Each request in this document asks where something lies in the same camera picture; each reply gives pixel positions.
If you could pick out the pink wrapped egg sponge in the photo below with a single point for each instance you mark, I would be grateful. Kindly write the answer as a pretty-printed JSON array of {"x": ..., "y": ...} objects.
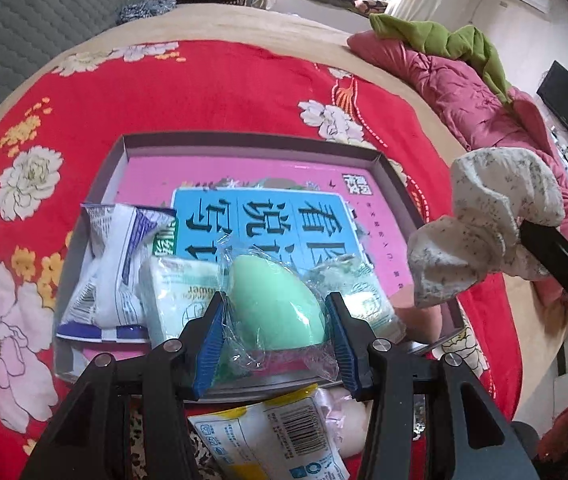
[{"x": 346, "y": 420}]

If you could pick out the shallow grey cardboard box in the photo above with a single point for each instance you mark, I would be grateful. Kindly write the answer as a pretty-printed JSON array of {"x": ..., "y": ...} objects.
[{"x": 289, "y": 170}]

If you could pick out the green makeup sponge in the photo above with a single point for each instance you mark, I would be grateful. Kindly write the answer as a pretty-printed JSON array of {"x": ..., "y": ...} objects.
[{"x": 274, "y": 305}]

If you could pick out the green blanket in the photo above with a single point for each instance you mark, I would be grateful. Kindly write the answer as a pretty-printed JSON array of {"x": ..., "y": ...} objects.
[{"x": 434, "y": 35}]

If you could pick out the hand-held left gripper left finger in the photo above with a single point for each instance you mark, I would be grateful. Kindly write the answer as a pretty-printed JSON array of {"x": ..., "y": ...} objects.
[{"x": 211, "y": 345}]

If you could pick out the green tissue packet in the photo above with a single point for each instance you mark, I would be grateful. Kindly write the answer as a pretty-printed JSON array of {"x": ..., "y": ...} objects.
[
  {"x": 174, "y": 295},
  {"x": 364, "y": 295}
]

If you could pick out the white floral scrunchie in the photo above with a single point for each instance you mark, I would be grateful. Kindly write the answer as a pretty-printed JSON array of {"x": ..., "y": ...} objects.
[{"x": 489, "y": 200}]

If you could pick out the red floral blanket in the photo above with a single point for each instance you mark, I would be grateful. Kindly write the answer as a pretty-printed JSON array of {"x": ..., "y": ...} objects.
[{"x": 214, "y": 90}]

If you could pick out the white and blue tissue packet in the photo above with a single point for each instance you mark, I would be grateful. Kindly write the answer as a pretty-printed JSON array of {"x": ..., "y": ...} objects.
[{"x": 109, "y": 270}]

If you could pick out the blue patterned cloth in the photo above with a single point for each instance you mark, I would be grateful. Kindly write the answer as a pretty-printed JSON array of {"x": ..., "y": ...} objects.
[{"x": 146, "y": 10}]

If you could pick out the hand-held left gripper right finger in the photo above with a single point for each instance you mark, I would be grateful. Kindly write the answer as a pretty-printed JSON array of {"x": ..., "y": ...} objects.
[{"x": 341, "y": 345}]

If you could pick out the barcode plastic packet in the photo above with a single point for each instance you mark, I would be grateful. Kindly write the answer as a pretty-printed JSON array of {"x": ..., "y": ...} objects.
[{"x": 274, "y": 435}]

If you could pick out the leopard print scrunchie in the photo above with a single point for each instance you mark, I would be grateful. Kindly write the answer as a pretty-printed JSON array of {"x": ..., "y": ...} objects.
[{"x": 199, "y": 447}]

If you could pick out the pink quilt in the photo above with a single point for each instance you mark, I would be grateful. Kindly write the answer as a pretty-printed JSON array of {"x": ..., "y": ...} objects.
[{"x": 454, "y": 80}]

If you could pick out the peach makeup sponge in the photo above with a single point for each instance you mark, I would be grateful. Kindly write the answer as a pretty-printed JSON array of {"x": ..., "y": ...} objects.
[{"x": 419, "y": 325}]

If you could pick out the grey quilted headboard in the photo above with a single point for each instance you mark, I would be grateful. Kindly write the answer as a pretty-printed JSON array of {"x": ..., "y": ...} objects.
[{"x": 39, "y": 20}]

